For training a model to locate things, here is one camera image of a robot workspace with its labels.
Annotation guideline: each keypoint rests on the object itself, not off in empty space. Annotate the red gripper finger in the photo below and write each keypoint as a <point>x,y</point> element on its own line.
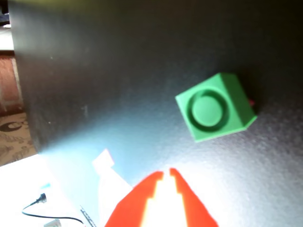
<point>194,208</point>
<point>132,205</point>

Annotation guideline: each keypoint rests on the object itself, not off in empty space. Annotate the green cube with round recess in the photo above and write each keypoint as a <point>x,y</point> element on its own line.
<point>208,111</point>

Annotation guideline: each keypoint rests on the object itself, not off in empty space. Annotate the white numbered grid paper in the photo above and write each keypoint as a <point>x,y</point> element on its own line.
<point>111,196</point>

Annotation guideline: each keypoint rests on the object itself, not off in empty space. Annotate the black toothed ruler strip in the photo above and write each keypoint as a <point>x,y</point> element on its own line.
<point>88,216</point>

